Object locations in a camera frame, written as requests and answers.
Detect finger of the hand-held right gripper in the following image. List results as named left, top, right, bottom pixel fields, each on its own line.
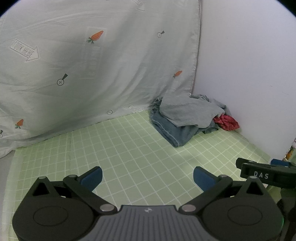
left=236, top=158, right=293, bottom=168

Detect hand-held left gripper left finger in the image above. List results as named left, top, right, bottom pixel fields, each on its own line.
left=30, top=166, right=116, bottom=215

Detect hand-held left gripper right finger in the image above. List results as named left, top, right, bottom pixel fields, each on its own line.
left=180, top=166, right=269, bottom=215

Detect blue-grey knit garment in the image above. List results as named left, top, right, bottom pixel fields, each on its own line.
left=150, top=97, right=219, bottom=148

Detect light grey garment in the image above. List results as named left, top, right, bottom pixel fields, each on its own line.
left=159, top=94, right=232, bottom=128

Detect colourful packets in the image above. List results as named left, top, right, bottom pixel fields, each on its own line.
left=285, top=138, right=296, bottom=161

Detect green checked mat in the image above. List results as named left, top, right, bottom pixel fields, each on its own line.
left=7, top=109, right=281, bottom=241

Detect red patterned cloth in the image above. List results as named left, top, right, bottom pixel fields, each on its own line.
left=213, top=115, right=240, bottom=131

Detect carrot print quilt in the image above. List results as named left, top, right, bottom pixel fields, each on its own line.
left=0, top=0, right=203, bottom=158

